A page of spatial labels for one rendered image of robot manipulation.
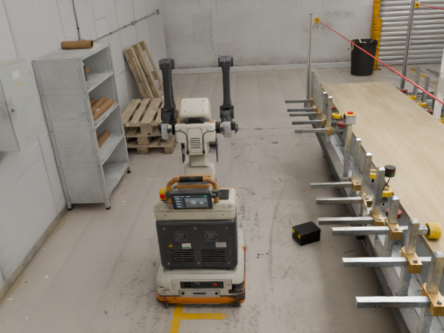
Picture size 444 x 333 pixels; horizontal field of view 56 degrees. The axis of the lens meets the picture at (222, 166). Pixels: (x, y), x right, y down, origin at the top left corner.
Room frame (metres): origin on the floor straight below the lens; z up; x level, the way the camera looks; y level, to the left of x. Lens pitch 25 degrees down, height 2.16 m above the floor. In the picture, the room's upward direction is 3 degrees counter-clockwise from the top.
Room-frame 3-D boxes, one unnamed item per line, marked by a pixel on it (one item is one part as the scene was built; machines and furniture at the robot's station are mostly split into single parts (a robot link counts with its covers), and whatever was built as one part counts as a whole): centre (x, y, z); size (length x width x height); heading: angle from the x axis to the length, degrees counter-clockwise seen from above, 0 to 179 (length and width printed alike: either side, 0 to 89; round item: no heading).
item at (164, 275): (2.58, 0.18, 0.16); 0.67 x 0.64 x 0.25; 175
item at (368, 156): (2.27, -0.88, 0.90); 0.04 x 0.04 x 0.48; 86
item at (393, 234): (1.75, -0.84, 0.95); 0.14 x 0.06 x 0.05; 176
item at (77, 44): (4.32, 1.38, 1.59); 0.30 x 0.08 x 0.08; 86
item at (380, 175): (2.02, -0.87, 0.92); 0.04 x 0.04 x 0.48; 86
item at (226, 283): (2.25, 0.19, 0.23); 0.41 x 0.02 x 0.08; 85
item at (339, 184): (2.49, -0.81, 0.81); 0.43 x 0.03 x 0.04; 86
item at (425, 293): (1.25, -0.81, 0.95); 0.14 x 0.06 x 0.05; 176
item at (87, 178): (4.21, 1.38, 0.78); 0.90 x 0.45 x 1.55; 176
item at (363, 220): (1.99, -0.75, 0.84); 0.43 x 0.03 x 0.04; 86
